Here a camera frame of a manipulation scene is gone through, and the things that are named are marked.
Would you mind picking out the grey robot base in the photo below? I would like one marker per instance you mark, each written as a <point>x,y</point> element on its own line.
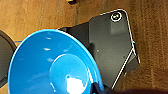
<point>106,46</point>

